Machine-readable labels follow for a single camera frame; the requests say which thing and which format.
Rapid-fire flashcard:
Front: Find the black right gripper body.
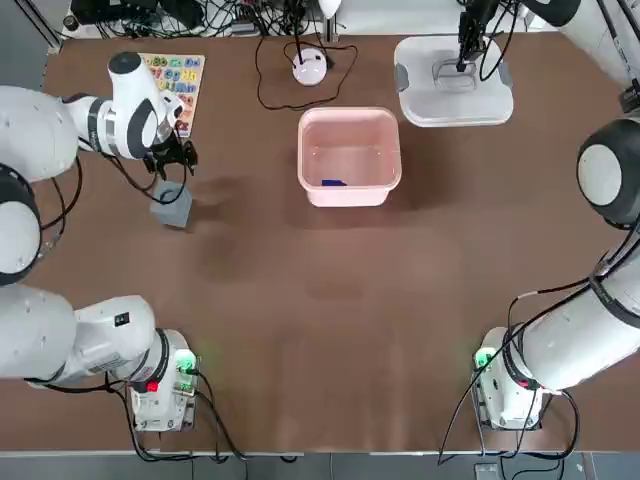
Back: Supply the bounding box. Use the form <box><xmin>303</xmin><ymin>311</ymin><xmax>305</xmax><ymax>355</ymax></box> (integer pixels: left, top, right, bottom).
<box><xmin>458</xmin><ymin>0</ymin><xmax>501</xmax><ymax>29</ymax></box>

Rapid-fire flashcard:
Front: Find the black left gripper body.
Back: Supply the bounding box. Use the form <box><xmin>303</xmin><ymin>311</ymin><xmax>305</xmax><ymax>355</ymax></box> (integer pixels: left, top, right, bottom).
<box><xmin>148</xmin><ymin>129</ymin><xmax>188</xmax><ymax>167</ymax></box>

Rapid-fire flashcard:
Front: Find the grey block with round hole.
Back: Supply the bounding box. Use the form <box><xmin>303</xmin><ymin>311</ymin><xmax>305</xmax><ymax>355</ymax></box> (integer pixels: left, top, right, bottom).
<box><xmin>149</xmin><ymin>180</ymin><xmax>195</xmax><ymax>230</ymax></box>

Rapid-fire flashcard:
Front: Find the white bin lid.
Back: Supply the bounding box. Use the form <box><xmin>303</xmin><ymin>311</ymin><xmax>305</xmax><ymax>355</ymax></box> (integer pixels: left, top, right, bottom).
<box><xmin>393</xmin><ymin>35</ymin><xmax>515</xmax><ymax>127</ymax></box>

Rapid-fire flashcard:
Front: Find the pink plastic bin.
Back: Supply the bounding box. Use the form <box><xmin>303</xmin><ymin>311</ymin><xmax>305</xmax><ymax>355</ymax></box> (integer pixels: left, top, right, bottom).
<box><xmin>297</xmin><ymin>106</ymin><xmax>403</xmax><ymax>209</ymax></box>

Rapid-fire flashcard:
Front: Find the colourful alphabet puzzle board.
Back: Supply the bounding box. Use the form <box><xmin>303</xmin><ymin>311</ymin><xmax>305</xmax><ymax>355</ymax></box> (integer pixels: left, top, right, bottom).
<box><xmin>137</xmin><ymin>52</ymin><xmax>206</xmax><ymax>139</ymax></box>

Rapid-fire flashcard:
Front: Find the white desk lamp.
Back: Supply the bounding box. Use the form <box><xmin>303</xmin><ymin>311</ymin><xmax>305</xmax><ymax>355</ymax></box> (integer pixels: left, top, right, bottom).
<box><xmin>291</xmin><ymin>0</ymin><xmax>345</xmax><ymax>87</ymax></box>

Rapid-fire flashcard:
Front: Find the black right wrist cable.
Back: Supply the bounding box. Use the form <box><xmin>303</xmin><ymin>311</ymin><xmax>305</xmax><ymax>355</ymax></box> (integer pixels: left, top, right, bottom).
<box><xmin>476</xmin><ymin>0</ymin><xmax>519</xmax><ymax>84</ymax></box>

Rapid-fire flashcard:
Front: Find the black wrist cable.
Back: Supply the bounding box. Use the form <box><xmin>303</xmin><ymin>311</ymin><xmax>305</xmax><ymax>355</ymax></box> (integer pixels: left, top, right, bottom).
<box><xmin>476</xmin><ymin>0</ymin><xmax>519</xmax><ymax>84</ymax></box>
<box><xmin>101</xmin><ymin>128</ymin><xmax>196</xmax><ymax>202</ymax></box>

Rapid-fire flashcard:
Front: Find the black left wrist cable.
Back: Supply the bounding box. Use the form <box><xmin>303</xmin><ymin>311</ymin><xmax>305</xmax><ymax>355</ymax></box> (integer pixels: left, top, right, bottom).
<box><xmin>101</xmin><ymin>128</ymin><xmax>196</xmax><ymax>202</ymax></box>

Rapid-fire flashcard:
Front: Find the black left elbow cable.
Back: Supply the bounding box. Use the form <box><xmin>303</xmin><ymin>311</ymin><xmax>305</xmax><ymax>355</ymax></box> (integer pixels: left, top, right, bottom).
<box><xmin>39</xmin><ymin>149</ymin><xmax>84</xmax><ymax>246</ymax></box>

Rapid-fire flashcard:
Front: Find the black lamp cable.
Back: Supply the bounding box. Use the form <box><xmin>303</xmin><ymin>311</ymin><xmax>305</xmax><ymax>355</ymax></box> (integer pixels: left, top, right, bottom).
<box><xmin>255</xmin><ymin>35</ymin><xmax>359</xmax><ymax>111</ymax></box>

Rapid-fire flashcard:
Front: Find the black left base cable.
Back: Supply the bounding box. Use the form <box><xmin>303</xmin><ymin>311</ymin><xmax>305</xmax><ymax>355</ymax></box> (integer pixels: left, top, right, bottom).
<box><xmin>105</xmin><ymin>368</ymin><xmax>247</xmax><ymax>462</ymax></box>

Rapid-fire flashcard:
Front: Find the black base cable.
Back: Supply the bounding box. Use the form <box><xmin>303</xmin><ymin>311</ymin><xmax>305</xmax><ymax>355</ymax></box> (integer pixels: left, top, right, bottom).
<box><xmin>437</xmin><ymin>279</ymin><xmax>597</xmax><ymax>467</ymax></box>
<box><xmin>105</xmin><ymin>368</ymin><xmax>247</xmax><ymax>462</ymax></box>

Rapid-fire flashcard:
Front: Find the black right base cable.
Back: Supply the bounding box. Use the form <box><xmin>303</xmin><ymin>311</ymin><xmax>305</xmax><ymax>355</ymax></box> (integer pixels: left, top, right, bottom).
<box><xmin>437</xmin><ymin>279</ymin><xmax>597</xmax><ymax>467</ymax></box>

